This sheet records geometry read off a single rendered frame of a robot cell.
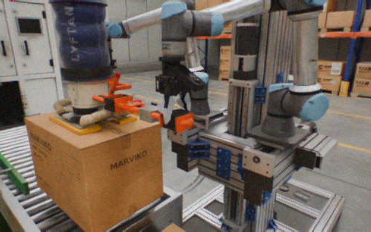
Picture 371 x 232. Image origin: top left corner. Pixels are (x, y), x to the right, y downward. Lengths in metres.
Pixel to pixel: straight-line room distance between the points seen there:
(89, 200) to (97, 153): 0.19
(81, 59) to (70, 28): 0.13
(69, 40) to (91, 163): 0.52
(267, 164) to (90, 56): 0.87
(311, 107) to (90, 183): 0.89
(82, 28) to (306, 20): 0.86
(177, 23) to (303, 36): 0.47
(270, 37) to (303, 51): 0.38
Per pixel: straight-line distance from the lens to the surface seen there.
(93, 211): 1.15
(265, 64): 1.41
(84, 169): 1.05
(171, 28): 0.78
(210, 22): 0.82
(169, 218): 1.53
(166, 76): 0.81
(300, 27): 1.03
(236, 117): 1.46
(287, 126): 1.21
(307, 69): 1.05
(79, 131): 1.15
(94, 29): 1.20
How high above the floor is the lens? 1.46
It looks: 17 degrees down
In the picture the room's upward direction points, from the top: straight up
